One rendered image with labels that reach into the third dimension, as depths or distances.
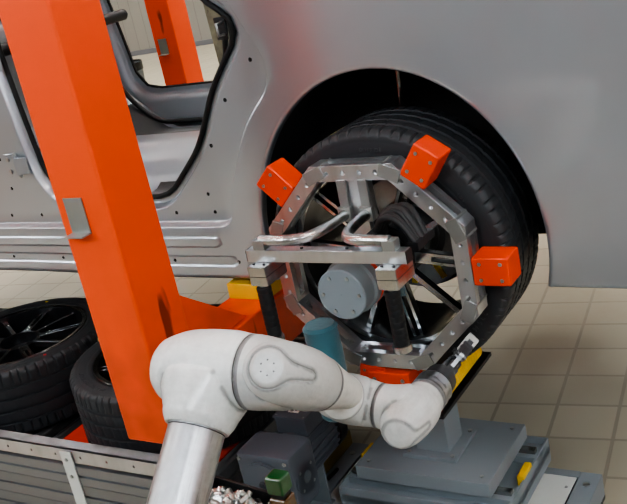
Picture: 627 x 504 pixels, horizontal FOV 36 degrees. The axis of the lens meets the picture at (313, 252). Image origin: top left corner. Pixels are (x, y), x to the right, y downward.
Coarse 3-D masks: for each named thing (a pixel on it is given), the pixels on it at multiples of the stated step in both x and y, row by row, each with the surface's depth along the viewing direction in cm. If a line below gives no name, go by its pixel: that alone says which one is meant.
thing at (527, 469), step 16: (368, 448) 287; (528, 448) 270; (544, 448) 272; (512, 464) 270; (528, 464) 263; (544, 464) 272; (352, 480) 277; (368, 480) 274; (512, 480) 263; (528, 480) 261; (352, 496) 272; (368, 496) 269; (384, 496) 266; (400, 496) 263; (416, 496) 265; (432, 496) 263; (448, 496) 261; (464, 496) 258; (496, 496) 254; (512, 496) 253; (528, 496) 261
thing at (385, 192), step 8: (376, 184) 256; (384, 184) 255; (392, 184) 253; (376, 192) 257; (384, 192) 256; (392, 192) 254; (376, 200) 258; (384, 200) 257; (392, 200) 255; (416, 208) 251; (424, 216) 250; (424, 224) 248; (440, 232) 252; (448, 232) 251; (432, 240) 250; (440, 240) 253; (448, 240) 252; (424, 248) 251; (432, 248) 252; (440, 248) 254; (448, 248) 253; (424, 264) 258; (424, 272) 259; (432, 272) 258; (448, 272) 255; (432, 280) 259; (440, 280) 258
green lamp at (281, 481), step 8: (272, 472) 195; (280, 472) 194; (288, 472) 194; (264, 480) 193; (272, 480) 192; (280, 480) 192; (288, 480) 194; (272, 488) 193; (280, 488) 192; (288, 488) 194
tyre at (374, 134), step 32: (352, 128) 237; (384, 128) 230; (416, 128) 231; (448, 128) 236; (448, 160) 224; (480, 160) 230; (448, 192) 226; (480, 192) 223; (512, 192) 233; (480, 224) 225; (512, 224) 229; (512, 288) 230; (480, 320) 235; (448, 352) 244
